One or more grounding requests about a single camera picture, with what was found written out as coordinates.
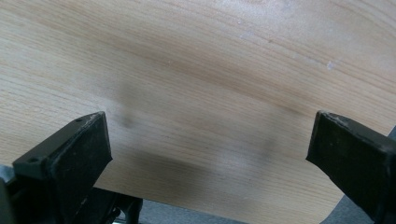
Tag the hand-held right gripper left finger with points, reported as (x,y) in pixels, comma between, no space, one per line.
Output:
(67,155)

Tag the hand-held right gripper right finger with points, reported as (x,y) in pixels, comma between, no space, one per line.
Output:
(351,152)

